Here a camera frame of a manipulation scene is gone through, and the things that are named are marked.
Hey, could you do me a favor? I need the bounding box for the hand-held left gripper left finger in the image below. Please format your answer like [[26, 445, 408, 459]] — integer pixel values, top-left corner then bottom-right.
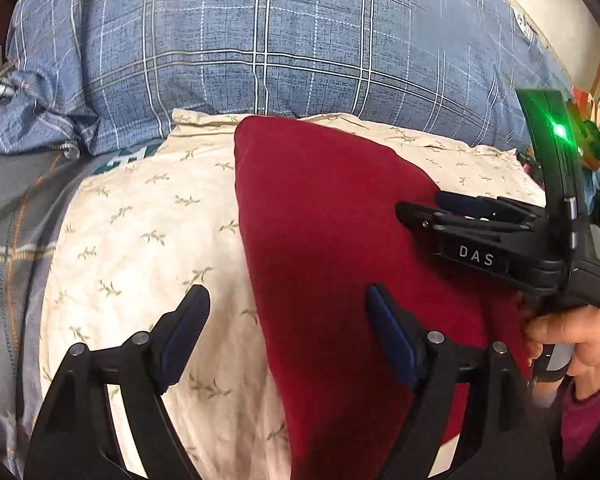
[[24, 284, 212, 480]]

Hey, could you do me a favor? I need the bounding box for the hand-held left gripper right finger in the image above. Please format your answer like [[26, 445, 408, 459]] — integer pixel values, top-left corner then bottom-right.
[[364, 284, 566, 480]]

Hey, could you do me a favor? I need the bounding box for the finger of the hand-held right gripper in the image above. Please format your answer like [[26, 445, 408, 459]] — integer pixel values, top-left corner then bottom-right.
[[435, 190, 547, 221], [396, 201, 550, 245]]

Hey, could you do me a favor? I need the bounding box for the red pillowcase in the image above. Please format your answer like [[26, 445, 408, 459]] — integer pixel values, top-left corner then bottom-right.
[[234, 115, 536, 480]]

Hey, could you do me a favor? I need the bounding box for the person's right forearm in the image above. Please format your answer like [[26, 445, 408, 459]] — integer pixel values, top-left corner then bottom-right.
[[550, 370, 600, 466]]

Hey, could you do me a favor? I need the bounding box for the person's right hand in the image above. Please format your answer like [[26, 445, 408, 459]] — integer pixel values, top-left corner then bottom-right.
[[517, 270, 600, 402]]

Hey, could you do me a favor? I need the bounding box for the cream floral pillow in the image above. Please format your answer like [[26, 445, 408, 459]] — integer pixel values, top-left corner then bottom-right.
[[39, 107, 548, 480]]

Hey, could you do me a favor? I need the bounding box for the grey bedsheet with orange lines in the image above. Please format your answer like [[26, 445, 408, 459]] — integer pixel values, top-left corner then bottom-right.
[[0, 145, 101, 480]]

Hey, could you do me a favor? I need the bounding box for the blue plaid pillow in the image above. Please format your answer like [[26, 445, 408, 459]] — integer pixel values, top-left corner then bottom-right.
[[0, 0, 576, 158]]

